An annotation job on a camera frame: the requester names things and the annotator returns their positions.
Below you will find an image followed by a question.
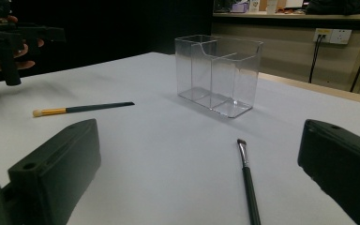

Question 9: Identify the black bag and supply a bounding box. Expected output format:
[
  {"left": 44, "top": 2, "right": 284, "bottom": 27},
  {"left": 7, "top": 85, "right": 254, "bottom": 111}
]
[{"left": 305, "top": 0, "right": 360, "bottom": 16}]

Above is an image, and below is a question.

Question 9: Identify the black curtain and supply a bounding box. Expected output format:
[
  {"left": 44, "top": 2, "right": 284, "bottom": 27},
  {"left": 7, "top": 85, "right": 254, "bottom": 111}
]
[{"left": 0, "top": 0, "right": 214, "bottom": 85}]

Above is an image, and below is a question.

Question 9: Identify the slim black makeup brush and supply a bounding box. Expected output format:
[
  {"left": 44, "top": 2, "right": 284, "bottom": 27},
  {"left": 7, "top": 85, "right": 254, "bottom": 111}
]
[{"left": 236, "top": 138, "right": 263, "bottom": 225}]

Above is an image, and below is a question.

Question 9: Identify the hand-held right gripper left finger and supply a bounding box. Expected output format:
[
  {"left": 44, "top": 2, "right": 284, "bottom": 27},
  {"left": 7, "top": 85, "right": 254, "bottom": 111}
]
[{"left": 7, "top": 117, "right": 102, "bottom": 225}]

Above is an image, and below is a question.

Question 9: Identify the black power cable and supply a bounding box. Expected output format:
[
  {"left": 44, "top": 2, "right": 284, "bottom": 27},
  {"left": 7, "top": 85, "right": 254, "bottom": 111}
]
[{"left": 307, "top": 33, "right": 325, "bottom": 84}]

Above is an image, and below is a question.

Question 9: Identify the purple box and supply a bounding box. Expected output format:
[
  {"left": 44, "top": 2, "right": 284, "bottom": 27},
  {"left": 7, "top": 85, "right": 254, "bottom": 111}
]
[{"left": 230, "top": 2, "right": 251, "bottom": 14}]

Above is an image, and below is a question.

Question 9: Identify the white wall socket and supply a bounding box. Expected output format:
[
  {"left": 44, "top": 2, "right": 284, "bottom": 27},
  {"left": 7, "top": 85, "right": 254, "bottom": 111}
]
[{"left": 312, "top": 27, "right": 353, "bottom": 45}]

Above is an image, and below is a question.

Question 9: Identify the clear acrylic organizer box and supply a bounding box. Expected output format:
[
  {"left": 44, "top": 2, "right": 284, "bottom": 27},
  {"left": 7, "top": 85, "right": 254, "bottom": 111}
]
[{"left": 174, "top": 34, "right": 264, "bottom": 119}]

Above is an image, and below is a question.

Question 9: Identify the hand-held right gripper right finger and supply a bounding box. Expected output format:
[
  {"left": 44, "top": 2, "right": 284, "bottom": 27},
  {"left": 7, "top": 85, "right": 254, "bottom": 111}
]
[{"left": 297, "top": 118, "right": 360, "bottom": 225}]

